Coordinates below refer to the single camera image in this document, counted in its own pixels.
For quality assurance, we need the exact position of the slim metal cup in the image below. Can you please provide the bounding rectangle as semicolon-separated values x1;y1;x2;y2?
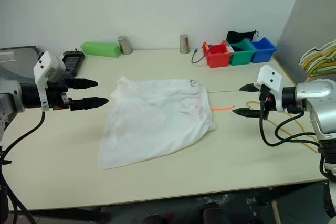
179;34;191;54

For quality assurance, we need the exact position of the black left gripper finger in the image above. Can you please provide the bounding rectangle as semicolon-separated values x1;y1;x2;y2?
68;97;109;111
65;78;99;90

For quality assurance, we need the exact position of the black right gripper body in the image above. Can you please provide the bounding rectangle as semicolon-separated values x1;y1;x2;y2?
258;83;277;121

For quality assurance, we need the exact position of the dark rounded shape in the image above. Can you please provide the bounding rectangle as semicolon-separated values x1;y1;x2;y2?
202;202;224;224

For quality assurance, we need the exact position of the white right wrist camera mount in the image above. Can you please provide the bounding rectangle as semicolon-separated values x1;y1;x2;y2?
256;64;286;112

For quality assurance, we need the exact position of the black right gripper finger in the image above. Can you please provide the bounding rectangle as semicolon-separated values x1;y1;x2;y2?
232;107;263;119
239;82;261;93

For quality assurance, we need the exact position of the green plastic bin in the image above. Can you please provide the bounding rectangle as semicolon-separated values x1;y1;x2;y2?
227;38;257;67

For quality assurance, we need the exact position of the wide metal cup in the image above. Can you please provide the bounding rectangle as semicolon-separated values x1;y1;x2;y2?
117;36;133;55

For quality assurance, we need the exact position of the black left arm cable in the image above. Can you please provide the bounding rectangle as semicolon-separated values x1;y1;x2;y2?
0;110;47;224

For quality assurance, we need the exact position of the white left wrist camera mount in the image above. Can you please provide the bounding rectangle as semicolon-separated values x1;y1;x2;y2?
33;51;66;112

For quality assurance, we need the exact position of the green clothes hanger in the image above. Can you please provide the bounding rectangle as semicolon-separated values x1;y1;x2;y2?
306;61;336;78

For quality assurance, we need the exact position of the white cloth garment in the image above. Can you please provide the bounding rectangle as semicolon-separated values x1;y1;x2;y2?
98;76;217;170

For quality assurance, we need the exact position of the blue cable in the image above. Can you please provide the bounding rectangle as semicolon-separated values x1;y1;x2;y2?
191;48;211;65

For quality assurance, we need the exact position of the black fabric pouch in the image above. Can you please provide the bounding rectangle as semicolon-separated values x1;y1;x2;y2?
226;30;259;45

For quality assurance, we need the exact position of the blue plastic bin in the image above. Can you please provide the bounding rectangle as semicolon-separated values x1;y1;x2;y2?
250;37;278;64

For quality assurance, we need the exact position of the black handheld controller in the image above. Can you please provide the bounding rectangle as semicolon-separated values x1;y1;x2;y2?
62;49;85;77

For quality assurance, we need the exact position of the grey laptop computer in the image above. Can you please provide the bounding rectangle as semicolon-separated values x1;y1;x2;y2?
0;45;40;83

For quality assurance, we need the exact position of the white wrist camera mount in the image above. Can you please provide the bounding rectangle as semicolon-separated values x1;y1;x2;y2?
33;51;66;112
256;64;286;112

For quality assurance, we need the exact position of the red plastic bin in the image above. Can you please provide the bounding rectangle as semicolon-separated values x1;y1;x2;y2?
202;40;234;69

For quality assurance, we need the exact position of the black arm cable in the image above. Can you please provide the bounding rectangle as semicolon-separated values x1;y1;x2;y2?
259;87;321;147
0;110;47;224

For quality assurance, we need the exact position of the wooden table leg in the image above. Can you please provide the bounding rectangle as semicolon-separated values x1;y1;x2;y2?
270;187;282;224

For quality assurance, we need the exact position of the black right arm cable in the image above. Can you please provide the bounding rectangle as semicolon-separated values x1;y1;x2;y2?
259;87;321;147

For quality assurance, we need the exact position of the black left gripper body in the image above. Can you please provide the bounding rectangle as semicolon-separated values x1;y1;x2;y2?
46;77;73;111

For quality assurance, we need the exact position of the green rectangular box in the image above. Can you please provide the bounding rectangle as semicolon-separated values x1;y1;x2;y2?
80;41;122;58

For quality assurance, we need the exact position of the thin yellow wire hanger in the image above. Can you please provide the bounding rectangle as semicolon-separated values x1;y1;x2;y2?
246;100;320;154

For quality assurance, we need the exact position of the bunch of coloured hangers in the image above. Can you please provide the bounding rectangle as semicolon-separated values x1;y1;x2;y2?
299;39;336;65

